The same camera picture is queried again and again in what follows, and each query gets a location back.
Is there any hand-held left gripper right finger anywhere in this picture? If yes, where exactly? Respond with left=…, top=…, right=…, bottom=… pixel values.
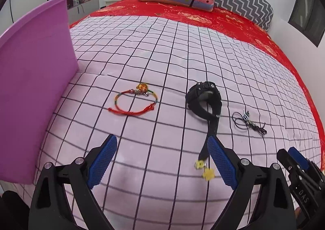
left=207, top=136, right=297, bottom=230

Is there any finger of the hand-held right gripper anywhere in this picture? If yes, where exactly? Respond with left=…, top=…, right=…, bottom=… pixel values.
left=277, top=149, right=305, bottom=182
left=289, top=147, right=324, bottom=180

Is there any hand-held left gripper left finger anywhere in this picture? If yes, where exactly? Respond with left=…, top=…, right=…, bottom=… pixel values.
left=28, top=133, right=118, bottom=230

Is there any yellow flower bead strand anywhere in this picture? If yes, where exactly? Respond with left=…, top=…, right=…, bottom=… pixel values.
left=194, top=160, right=216, bottom=181

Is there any black cord bracelet silver charm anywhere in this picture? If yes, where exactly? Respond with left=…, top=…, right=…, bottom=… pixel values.
left=232, top=109, right=268, bottom=135

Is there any red string bracelet gold charm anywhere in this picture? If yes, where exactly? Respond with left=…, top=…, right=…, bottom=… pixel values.
left=108, top=83, right=158, bottom=116

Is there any black wrist watch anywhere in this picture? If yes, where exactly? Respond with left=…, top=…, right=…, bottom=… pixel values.
left=185, top=81, right=222, bottom=162

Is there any purple plastic basin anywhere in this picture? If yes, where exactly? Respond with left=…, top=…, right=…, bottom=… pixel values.
left=0, top=0, right=82, bottom=185

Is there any pink checked bed sheet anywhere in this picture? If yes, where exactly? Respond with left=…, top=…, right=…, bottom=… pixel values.
left=24, top=15, right=322, bottom=230

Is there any red patterned bed sheet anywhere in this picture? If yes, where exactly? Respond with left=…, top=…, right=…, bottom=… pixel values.
left=68, top=0, right=325, bottom=172

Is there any dark window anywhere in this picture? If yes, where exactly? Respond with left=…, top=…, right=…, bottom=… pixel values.
left=288, top=0, right=325, bottom=48

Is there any white nightstand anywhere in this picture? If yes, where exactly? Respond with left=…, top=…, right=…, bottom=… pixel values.
left=104, top=0, right=133, bottom=7

